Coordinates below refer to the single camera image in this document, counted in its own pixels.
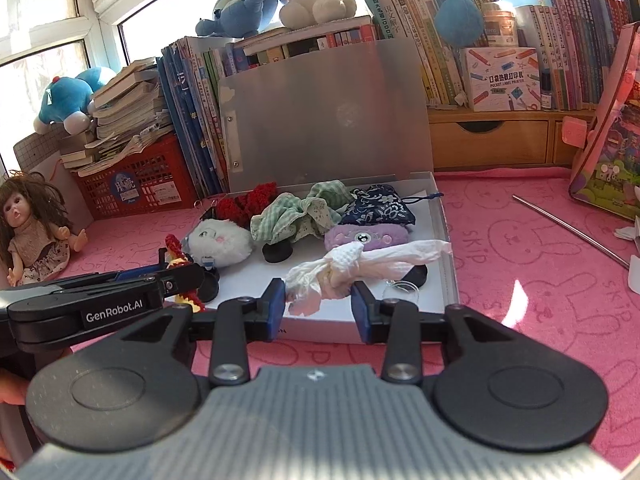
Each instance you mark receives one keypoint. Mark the row of upright books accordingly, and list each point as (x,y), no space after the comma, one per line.
(194,100)

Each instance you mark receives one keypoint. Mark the red plastic basket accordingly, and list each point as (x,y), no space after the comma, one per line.
(153,180)

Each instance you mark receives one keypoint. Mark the metal rod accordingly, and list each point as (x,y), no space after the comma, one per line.
(577,232)

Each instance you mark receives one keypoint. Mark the clear glass cup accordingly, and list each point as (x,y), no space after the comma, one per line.
(401,291)

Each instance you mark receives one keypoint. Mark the black puck left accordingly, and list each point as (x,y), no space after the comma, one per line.
(209,288)

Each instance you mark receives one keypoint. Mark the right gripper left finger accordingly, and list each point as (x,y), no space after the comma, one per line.
(144,382)

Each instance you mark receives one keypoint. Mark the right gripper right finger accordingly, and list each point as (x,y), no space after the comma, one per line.
(488,382)

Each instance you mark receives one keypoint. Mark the large blue plush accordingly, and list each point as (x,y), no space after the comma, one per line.
(450,0)

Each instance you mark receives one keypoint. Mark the doll with brown hair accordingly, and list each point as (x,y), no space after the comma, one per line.
(37,240)

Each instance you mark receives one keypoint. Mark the blue doraemon plush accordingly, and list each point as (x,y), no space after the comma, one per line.
(67,100)

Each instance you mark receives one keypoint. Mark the person's right hand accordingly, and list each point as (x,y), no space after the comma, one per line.
(12,392)

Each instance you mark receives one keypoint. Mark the blue patterned pouch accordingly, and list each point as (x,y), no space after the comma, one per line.
(381,204)

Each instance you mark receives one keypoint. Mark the green checkered scrunchie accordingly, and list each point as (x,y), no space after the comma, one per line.
(291,217)

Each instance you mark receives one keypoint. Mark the black round puck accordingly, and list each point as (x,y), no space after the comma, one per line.
(276,253)

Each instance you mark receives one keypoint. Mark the white open cardboard box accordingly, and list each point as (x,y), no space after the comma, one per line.
(355,114)

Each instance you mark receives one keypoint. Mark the purple plush toy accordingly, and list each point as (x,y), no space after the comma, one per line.
(372,237)

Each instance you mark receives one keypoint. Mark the pink cartoon bag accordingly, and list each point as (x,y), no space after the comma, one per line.
(605,172)

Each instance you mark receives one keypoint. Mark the red knitted item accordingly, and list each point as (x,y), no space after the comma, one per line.
(242,208)

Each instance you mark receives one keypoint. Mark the stack of books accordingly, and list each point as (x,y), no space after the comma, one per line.
(127,115)

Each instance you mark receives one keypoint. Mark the white tissue bundle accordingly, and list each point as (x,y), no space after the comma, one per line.
(332,276)

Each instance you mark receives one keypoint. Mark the red yellow keychain toy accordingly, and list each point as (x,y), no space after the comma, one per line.
(181,277)

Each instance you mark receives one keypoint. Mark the white colourful card box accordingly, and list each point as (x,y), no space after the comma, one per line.
(501,79)

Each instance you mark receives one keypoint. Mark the wooden drawer organizer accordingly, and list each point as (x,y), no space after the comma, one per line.
(466,140)

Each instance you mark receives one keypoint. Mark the black puck right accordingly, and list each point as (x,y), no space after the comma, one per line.
(417,276)

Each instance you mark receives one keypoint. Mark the white plush toy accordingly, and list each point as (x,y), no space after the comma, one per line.
(218,243)

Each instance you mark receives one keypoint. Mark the blue bear plush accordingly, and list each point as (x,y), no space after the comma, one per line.
(238,18)

